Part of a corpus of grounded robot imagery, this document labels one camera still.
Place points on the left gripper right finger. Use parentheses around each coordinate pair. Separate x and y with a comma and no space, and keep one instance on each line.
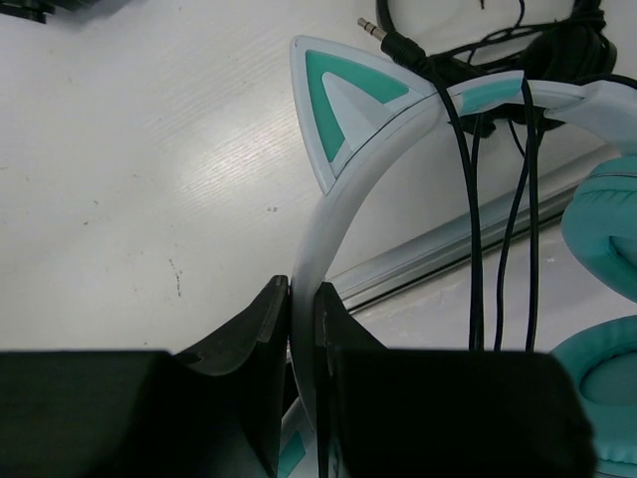
(440,413)

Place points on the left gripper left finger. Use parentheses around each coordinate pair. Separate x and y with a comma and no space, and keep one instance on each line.
(213,410)

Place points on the teal cat-ear headphones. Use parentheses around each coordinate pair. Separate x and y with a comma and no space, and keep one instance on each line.
(359,114)

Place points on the small black on-ear headphones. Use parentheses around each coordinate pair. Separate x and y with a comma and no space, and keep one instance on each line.
(564,51)

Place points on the aluminium rail front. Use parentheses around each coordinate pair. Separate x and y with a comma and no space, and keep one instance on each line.
(439,250)

